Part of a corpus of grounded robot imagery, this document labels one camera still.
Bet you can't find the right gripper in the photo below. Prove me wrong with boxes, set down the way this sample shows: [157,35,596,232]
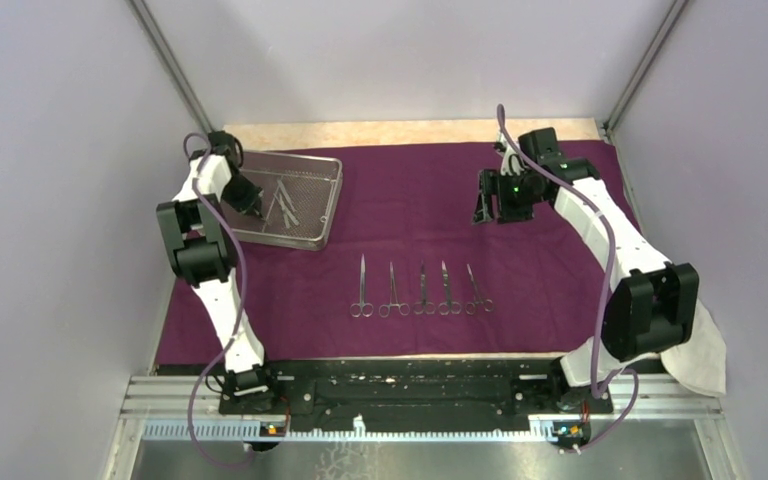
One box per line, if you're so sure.
[472,168,545,226]

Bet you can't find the metal mesh instrument tray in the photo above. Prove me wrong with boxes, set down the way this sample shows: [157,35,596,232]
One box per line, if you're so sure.
[222,151,343,251]

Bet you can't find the maroon wrap cloth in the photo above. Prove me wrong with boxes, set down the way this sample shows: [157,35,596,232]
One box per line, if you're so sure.
[244,142,603,360]

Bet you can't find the small curved hemostat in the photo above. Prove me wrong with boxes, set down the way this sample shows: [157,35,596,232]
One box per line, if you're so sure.
[464,264,495,315]

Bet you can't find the surgical scissors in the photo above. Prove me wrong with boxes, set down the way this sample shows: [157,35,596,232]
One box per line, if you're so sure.
[438,260,463,316]

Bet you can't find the small metal scissors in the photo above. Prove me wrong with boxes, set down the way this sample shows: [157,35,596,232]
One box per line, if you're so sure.
[413,262,436,315]

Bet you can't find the surgical clamp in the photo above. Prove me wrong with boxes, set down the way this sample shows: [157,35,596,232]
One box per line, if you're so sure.
[378,262,411,318]

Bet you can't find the surgical forceps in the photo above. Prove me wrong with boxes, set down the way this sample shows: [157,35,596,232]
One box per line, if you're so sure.
[349,255,374,318]

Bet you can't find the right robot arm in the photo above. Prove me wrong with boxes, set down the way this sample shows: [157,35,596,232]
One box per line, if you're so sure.
[472,128,699,412]

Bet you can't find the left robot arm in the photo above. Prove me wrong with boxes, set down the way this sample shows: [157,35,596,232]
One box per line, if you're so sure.
[155,130,281,414]

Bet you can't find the white crumpled cloth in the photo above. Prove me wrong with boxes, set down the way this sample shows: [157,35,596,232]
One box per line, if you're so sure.
[660,300,727,398]

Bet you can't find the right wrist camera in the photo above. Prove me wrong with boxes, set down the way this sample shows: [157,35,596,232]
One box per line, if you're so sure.
[494,133,526,176]

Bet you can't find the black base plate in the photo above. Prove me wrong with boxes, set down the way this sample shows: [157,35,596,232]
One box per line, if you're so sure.
[205,358,613,436]

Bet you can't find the grey cable duct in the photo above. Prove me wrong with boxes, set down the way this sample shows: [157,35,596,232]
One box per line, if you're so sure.
[143,416,557,443]

